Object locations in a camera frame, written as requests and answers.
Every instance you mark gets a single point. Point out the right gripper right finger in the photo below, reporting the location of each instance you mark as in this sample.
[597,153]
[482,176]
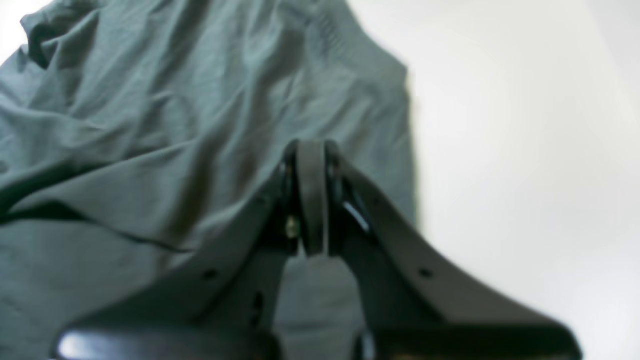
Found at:
[417,304]

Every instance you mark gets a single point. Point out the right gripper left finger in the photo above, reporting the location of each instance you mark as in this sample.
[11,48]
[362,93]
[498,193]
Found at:
[218,305]

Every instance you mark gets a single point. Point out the grey t-shirt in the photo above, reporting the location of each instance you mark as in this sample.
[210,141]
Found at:
[132,131]

